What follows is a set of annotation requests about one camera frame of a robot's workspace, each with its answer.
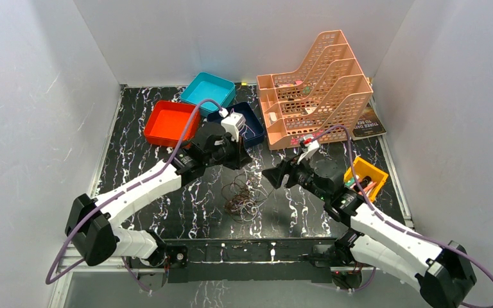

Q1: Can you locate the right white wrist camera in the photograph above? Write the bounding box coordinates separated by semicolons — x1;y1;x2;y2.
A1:
297;134;320;164

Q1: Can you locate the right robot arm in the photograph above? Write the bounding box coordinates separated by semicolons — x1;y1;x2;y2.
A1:
262;157;477;307

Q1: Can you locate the peach plastic file organizer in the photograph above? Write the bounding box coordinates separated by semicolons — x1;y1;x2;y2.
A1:
257;30;373;150

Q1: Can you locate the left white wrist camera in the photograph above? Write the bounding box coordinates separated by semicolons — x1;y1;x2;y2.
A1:
220;112;246;141

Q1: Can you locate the purple cable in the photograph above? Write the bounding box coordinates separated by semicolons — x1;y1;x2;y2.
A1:
45;98;229;286
314;124;493;308

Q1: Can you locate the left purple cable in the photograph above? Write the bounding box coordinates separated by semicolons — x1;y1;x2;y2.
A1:
45;98;229;286

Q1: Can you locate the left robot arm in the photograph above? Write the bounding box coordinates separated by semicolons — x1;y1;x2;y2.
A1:
65;120;252;267

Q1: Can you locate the teal square tray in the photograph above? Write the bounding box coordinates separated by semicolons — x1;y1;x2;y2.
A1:
180;72;236;108

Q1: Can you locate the brown wire bundle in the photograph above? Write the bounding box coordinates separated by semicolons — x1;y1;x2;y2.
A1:
223;174;271;224

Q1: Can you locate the dark book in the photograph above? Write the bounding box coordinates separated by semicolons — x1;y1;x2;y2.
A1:
352;103;386;141

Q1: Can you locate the red square tray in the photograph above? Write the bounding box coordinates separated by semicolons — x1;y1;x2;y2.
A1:
144;100;201;147

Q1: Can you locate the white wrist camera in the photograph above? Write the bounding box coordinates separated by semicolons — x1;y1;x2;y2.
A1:
220;112;246;141
297;134;320;164

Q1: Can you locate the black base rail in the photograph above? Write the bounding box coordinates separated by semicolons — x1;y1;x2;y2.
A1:
166;238;360;284

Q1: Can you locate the navy square tray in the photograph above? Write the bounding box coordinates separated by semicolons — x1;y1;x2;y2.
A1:
225;101;265;149

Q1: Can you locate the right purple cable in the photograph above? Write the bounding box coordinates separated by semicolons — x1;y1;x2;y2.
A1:
314;124;493;308

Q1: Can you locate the yellow bin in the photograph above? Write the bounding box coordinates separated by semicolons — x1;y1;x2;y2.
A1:
353;157;388;203

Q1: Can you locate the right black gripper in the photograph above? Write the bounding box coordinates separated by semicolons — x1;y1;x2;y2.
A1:
261;151;329;202

